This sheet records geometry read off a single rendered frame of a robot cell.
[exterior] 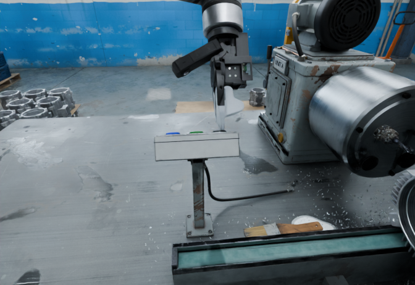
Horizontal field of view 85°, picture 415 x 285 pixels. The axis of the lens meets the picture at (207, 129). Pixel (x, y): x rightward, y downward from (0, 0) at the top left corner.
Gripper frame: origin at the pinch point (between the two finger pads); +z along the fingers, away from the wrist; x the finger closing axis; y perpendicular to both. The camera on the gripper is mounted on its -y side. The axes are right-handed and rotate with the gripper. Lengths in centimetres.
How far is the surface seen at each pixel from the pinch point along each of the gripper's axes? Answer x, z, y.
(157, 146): -3.6, 4.1, -12.9
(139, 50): 483, -223, -112
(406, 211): -8.9, 18.6, 33.1
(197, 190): 4.0, 14.7, -5.1
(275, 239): -6.5, 22.4, 8.5
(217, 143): -3.6, 4.1, -0.9
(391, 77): -1.5, -8.9, 40.3
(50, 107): 160, -35, -126
